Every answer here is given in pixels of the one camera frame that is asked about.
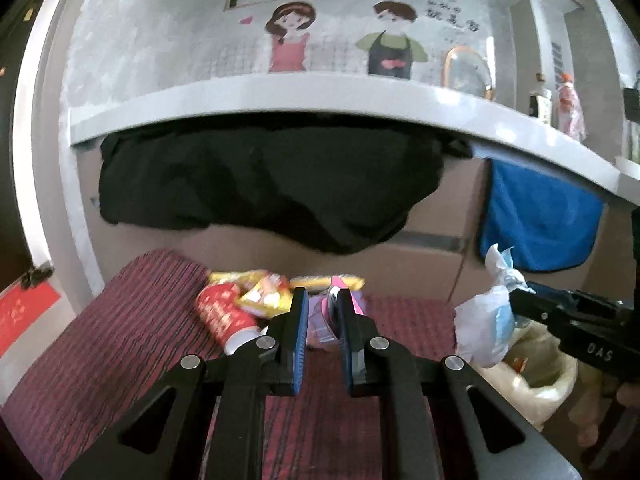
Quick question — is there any red paper cup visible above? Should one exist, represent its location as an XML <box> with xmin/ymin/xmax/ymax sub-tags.
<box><xmin>195</xmin><ymin>283</ymin><xmax>260</xmax><ymax>356</ymax></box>

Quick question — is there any person's right hand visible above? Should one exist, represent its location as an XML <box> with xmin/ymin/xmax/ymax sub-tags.
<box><xmin>568</xmin><ymin>373</ymin><xmax>639</xmax><ymax>448</ymax></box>

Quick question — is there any white blue tissue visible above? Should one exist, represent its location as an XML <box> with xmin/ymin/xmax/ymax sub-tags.
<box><xmin>454</xmin><ymin>244</ymin><xmax>533</xmax><ymax>368</ymax></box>

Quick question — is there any blue towel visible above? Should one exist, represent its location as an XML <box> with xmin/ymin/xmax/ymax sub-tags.
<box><xmin>477</xmin><ymin>159</ymin><xmax>604</xmax><ymax>273</ymax></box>

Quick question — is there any orange-rimmed round mirror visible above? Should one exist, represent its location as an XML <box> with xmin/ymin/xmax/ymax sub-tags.
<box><xmin>442</xmin><ymin>46</ymin><xmax>495</xmax><ymax>101</ymax></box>

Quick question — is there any cartoon couple wall sticker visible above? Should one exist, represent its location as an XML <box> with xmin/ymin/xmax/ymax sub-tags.
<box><xmin>209</xmin><ymin>0</ymin><xmax>492</xmax><ymax>86</ymax></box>

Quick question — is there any white bottle on counter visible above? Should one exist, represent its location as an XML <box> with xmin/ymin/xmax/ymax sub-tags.
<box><xmin>528</xmin><ymin>73</ymin><xmax>552</xmax><ymax>126</ymax></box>

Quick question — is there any black cloth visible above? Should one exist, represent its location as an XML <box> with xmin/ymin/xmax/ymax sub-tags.
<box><xmin>99</xmin><ymin>112</ymin><xmax>473</xmax><ymax>255</ymax></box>

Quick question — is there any trash bin with plastic bag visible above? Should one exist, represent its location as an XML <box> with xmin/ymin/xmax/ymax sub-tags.
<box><xmin>472</xmin><ymin>321</ymin><xmax>578</xmax><ymax>431</ymax></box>

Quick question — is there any purple pink snack package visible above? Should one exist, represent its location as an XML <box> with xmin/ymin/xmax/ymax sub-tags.
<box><xmin>306</xmin><ymin>275</ymin><xmax>366</xmax><ymax>352</ymax></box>

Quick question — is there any red door banner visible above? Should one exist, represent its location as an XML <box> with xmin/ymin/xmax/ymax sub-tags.
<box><xmin>0</xmin><ymin>282</ymin><xmax>61</xmax><ymax>356</ymax></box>

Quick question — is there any red plaid cloth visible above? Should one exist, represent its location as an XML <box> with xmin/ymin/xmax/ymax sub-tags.
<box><xmin>0</xmin><ymin>248</ymin><xmax>459</xmax><ymax>480</ymax></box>

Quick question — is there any yellow snack wrapper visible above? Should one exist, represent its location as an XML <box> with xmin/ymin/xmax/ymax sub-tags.
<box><xmin>208</xmin><ymin>270</ymin><xmax>293</xmax><ymax>318</ymax></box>

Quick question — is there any grey cabinet handle strip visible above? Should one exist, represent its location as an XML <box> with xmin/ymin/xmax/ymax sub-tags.
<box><xmin>390</xmin><ymin>230</ymin><xmax>469</xmax><ymax>254</ymax></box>

